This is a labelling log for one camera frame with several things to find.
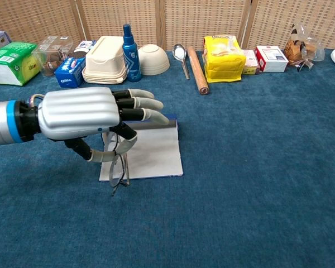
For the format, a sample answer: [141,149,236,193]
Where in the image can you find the beige lidded lunch box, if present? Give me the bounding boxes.
[82,35,128,85]

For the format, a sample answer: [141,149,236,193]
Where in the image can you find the blue grey glasses case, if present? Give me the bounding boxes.
[99,112,184,183]

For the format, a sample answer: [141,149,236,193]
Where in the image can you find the wicker folding screen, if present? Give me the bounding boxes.
[0,0,335,52]

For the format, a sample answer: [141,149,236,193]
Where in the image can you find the metal spoon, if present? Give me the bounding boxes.
[172,44,190,80]

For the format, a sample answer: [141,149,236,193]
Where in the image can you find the beige upturned bowl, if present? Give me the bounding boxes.
[137,44,171,76]

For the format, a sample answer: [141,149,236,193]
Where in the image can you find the blue spray bottle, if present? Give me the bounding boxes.
[122,23,142,83]

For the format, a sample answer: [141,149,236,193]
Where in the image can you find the blue Oreo cookie box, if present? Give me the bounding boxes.
[54,40,97,89]

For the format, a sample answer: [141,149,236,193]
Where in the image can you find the yellow biscuit pack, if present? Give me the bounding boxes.
[203,35,247,84]

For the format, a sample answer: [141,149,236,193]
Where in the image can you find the thin-framed eyeglasses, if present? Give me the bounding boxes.
[108,133,131,196]

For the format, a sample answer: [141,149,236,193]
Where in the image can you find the white red box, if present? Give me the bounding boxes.
[254,45,289,73]

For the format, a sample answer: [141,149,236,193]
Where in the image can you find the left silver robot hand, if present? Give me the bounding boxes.
[37,86,170,163]

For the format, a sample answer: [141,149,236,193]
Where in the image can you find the clear plastic cookie box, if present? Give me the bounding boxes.
[32,35,74,78]

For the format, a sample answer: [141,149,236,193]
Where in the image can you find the clear bag of pastries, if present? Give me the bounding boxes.
[284,22,326,72]

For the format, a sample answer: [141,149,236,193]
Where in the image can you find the wooden rolling pin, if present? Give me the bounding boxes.
[186,46,210,95]

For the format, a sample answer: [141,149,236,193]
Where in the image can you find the green tissue pack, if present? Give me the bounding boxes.
[0,41,41,87]

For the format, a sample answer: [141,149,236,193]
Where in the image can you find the blue carpet table cover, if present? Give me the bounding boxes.
[0,47,335,268]

